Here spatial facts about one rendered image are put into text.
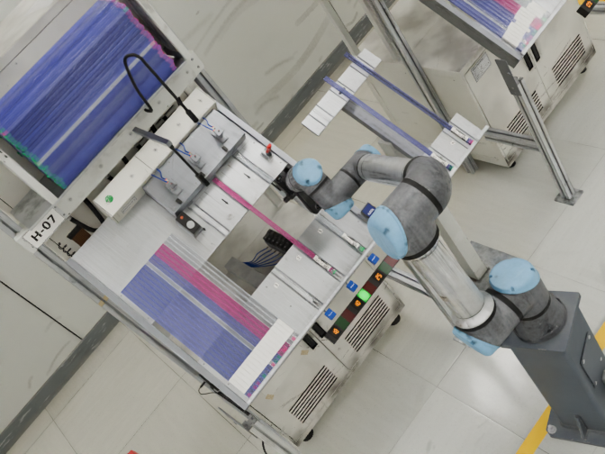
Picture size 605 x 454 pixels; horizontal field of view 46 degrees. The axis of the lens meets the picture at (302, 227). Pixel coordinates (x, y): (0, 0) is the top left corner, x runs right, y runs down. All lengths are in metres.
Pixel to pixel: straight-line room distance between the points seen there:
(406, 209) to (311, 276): 0.70
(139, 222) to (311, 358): 0.84
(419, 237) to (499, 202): 1.57
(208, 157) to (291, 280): 0.46
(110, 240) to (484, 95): 1.55
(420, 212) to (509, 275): 0.39
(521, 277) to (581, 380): 0.43
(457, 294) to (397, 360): 1.17
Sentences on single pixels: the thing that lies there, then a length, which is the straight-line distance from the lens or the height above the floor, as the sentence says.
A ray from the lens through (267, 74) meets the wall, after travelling 4.25.
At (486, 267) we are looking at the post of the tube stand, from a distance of 2.95.
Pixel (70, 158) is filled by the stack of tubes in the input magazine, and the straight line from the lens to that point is 2.17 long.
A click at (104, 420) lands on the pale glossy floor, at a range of 3.80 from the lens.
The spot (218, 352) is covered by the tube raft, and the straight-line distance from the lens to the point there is 2.19.
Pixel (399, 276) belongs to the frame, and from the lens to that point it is 2.68.
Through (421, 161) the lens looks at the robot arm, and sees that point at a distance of 1.68.
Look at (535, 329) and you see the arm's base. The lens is 2.01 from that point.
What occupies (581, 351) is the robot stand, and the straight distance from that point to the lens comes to 2.16.
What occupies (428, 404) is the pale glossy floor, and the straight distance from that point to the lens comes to 2.75.
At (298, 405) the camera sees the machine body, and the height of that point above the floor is 0.20.
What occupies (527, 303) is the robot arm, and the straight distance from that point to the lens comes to 1.91.
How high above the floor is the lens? 2.24
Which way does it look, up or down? 38 degrees down
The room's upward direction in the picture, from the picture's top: 41 degrees counter-clockwise
